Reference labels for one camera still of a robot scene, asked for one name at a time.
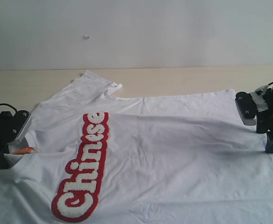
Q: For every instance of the white t-shirt red Chinese patch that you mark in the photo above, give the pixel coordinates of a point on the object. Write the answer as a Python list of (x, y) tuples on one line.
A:
[(99, 159)]

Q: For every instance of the orange neck label tag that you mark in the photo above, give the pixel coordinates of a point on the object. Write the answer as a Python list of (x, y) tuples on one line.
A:
[(27, 150)]

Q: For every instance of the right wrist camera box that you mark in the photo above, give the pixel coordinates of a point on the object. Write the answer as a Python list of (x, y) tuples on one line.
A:
[(249, 105)]

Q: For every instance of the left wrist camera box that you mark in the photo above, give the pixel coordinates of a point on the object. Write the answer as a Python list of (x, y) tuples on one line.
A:
[(17, 127)]

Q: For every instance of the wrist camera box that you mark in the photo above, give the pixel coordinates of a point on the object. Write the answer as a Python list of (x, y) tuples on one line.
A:
[(17, 127), (249, 105)]

